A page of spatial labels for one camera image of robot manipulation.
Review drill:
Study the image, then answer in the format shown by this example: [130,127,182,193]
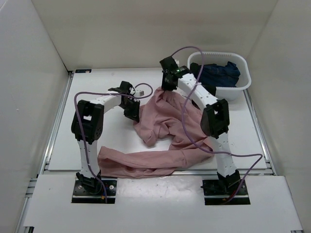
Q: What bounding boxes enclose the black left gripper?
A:
[119,99,139,122]

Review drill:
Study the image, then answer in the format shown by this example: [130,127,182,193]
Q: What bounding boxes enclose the pink trousers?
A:
[98,88,212,178]

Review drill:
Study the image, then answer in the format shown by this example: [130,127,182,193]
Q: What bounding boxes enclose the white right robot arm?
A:
[160,57,240,194]

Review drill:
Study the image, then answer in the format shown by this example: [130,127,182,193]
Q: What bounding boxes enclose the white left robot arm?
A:
[71,93,140,194]

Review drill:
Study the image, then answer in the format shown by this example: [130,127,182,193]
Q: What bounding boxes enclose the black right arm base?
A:
[201,180,251,206]

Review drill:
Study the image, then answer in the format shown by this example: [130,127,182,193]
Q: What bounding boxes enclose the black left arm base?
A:
[71,179,117,204]

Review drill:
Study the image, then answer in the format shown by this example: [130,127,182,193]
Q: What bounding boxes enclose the black garment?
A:
[190,63,216,96]

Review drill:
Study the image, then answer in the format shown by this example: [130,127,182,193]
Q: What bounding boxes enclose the blue denim garment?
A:
[211,62,241,87]

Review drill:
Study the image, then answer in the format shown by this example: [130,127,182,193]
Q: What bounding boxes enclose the white plastic basket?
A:
[187,51,251,102]

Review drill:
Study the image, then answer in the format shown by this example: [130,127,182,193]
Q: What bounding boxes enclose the blue label sticker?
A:
[75,69,92,73]

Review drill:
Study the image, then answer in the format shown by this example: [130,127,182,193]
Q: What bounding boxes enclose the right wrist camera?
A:
[159,56,179,72]

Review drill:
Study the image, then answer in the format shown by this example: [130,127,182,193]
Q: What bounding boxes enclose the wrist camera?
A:
[159,56,179,72]
[108,81,144,97]

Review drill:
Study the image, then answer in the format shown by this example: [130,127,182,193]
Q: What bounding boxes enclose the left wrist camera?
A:
[108,81,144,97]

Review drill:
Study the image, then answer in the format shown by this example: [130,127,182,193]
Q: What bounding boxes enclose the aluminium table edge rail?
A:
[243,90,277,176]

